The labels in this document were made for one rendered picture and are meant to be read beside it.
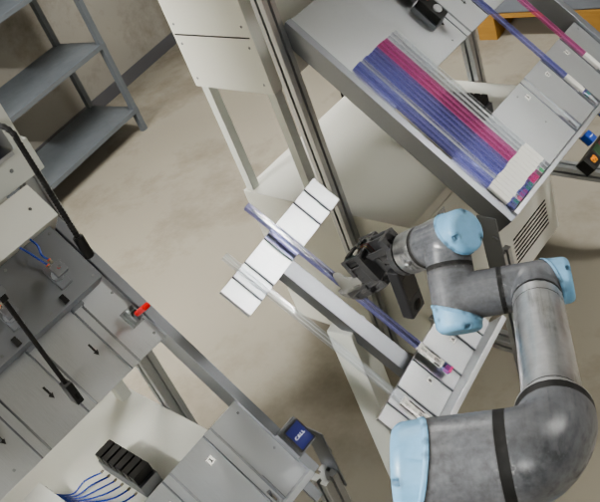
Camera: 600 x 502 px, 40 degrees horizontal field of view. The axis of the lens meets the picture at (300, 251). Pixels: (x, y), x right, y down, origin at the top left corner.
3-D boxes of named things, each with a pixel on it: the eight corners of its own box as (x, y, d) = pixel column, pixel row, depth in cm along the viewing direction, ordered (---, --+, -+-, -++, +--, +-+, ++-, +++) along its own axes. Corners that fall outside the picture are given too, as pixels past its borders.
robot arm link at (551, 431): (613, 440, 87) (563, 234, 129) (505, 452, 90) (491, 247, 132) (627, 523, 91) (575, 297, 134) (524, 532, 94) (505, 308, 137)
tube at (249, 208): (450, 369, 162) (452, 368, 161) (447, 375, 161) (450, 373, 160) (247, 204, 160) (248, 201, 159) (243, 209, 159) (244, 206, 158)
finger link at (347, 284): (323, 273, 160) (353, 259, 153) (344, 295, 161) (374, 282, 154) (316, 284, 158) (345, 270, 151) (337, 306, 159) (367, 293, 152)
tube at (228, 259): (435, 423, 157) (438, 422, 156) (432, 429, 156) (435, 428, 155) (225, 254, 155) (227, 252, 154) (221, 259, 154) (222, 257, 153)
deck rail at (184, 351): (308, 469, 163) (319, 465, 158) (302, 477, 162) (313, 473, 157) (46, 219, 164) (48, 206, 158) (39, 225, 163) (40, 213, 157)
